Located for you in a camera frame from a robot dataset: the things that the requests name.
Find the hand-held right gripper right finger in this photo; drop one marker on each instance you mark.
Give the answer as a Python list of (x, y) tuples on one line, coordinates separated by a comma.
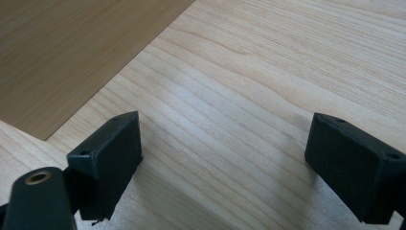
[(351, 169)]

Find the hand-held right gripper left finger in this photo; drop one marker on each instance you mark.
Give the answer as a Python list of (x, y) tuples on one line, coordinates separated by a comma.
[(105, 163)]

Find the brown wooden board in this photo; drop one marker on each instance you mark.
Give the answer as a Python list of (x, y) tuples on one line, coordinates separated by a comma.
[(70, 54)]

